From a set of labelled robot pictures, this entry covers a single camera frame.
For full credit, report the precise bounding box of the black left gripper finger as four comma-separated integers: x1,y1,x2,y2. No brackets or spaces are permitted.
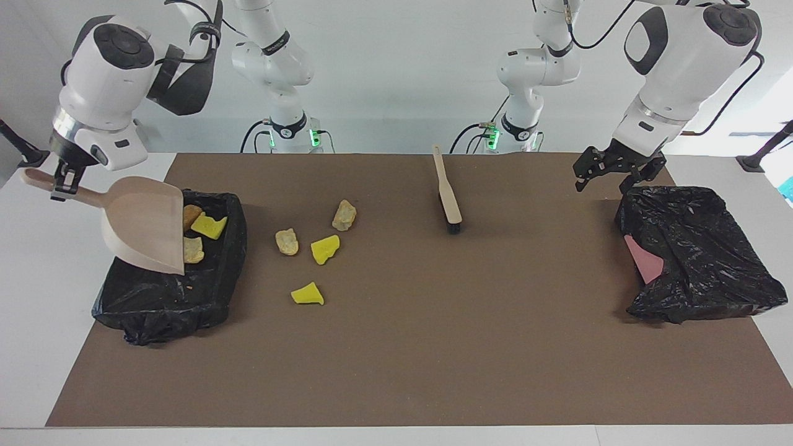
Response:
620,165,659,195
573,149,611,193

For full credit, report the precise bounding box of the beige plastic dustpan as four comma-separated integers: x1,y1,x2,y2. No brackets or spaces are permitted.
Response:
19,168,186,276

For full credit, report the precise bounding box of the beige hand brush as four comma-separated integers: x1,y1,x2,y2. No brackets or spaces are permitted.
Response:
432,144,463,235

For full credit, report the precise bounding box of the yellow sponge piece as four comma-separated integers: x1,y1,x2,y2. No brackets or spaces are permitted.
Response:
190,212,229,241
291,282,325,306
310,234,341,266

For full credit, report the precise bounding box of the pink bin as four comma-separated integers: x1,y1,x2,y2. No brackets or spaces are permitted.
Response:
624,234,665,285

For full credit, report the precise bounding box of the crumpled black trash bag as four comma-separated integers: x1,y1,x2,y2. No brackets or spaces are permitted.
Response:
615,185,789,325

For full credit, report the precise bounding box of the black bag lined bin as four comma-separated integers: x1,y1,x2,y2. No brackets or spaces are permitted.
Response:
92,190,248,346

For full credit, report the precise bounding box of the black stand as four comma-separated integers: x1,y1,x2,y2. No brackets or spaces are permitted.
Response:
0,119,50,169
736,121,793,173

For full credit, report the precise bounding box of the brown table mat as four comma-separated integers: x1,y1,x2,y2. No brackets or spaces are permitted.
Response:
45,153,793,428

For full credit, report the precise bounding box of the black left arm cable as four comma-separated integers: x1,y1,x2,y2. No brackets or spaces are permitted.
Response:
565,0,766,137

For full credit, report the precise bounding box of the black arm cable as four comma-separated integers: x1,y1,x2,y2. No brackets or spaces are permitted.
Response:
154,0,225,66
565,0,766,137

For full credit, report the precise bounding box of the black base cable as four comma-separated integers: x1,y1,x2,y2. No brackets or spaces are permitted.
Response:
450,123,496,154
240,120,335,154

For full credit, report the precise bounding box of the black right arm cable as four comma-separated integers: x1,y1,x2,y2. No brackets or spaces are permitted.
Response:
154,0,225,66

